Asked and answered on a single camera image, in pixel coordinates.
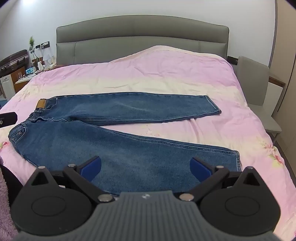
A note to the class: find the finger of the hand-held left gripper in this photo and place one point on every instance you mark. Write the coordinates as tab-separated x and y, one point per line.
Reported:
9	118

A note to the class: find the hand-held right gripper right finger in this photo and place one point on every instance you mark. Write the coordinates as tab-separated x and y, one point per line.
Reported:
198	169

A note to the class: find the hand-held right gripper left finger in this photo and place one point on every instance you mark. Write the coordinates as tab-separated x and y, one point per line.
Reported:
92	168

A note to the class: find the blue denim pants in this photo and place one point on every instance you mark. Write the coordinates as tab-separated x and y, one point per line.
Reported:
69	139

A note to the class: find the white air purifier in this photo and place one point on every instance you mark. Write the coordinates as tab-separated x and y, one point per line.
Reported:
7	87

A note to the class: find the wooden bedside table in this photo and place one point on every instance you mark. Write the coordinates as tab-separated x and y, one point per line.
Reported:
23	80

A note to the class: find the blue box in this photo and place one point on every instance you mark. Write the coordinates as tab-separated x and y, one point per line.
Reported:
30	70

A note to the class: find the dark cloth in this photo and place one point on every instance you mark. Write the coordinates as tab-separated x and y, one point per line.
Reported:
10	183

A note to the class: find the green potted plant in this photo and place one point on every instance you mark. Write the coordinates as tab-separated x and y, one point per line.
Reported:
32	44

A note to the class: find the purple fuzzy cloth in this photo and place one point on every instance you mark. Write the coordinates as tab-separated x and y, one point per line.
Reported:
5	208

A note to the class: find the pink floral blanket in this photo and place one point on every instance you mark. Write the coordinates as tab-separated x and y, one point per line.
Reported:
161	74

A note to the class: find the grey chair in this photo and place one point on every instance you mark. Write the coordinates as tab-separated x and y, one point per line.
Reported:
256	81

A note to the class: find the white bedside cabinet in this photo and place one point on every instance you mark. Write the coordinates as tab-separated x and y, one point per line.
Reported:
276	87

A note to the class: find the grey upholstered bed headboard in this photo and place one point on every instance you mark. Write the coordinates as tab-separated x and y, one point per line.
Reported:
138	34

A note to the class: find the black wall socket panel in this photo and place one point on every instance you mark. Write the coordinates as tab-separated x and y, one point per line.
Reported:
45	44
232	60

